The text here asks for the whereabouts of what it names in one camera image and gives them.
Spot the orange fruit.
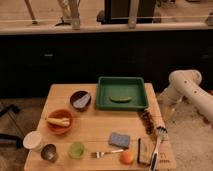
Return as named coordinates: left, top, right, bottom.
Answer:
left=120, top=150, right=134, bottom=165

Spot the yellow corn cob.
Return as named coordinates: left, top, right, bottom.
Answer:
left=46, top=118, right=70, bottom=127

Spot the green plastic tray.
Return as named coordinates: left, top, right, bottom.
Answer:
left=96, top=76, right=149, bottom=111

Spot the metal cup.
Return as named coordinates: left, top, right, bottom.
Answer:
left=41, top=144, right=58, bottom=162

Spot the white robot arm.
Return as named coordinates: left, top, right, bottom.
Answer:
left=158, top=70, right=213, bottom=125

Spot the green cup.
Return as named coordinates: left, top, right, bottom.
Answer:
left=68, top=142, right=85, bottom=159

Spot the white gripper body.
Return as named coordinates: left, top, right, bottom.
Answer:
left=157, top=88, right=177, bottom=117

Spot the orange bowl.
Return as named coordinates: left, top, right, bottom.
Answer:
left=45, top=109, right=73, bottom=135

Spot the dark cabinet counter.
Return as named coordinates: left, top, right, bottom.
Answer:
left=0, top=27, right=213, bottom=98

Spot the white cup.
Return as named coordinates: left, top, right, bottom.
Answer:
left=23, top=131, right=44, bottom=151

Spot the silver fork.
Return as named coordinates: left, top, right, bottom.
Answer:
left=90, top=149, right=124, bottom=159

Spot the blue sponge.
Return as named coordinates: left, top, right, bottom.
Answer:
left=108, top=132, right=130, bottom=149

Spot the black office chair base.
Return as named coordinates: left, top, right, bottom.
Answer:
left=0, top=104, right=23, bottom=148

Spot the slice of bread toy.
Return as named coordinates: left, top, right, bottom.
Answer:
left=137, top=138, right=155, bottom=165

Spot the white dish brush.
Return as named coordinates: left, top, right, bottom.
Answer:
left=149, top=126, right=167, bottom=171

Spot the dark brown bowl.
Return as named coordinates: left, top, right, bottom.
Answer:
left=70, top=91, right=91, bottom=112

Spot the grey cloth in bowl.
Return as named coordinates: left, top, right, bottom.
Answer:
left=73, top=94, right=90, bottom=109

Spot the green pepper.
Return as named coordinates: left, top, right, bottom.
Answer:
left=109, top=97, right=132, bottom=103

